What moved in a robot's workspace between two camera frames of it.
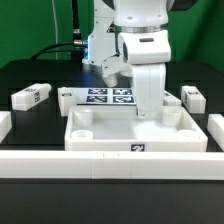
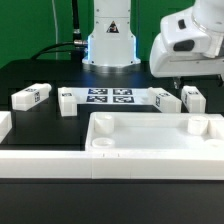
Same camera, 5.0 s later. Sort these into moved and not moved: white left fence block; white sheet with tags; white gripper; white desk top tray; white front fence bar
Moved: white gripper; white desk top tray
Not moved: white sheet with tags; white left fence block; white front fence bar
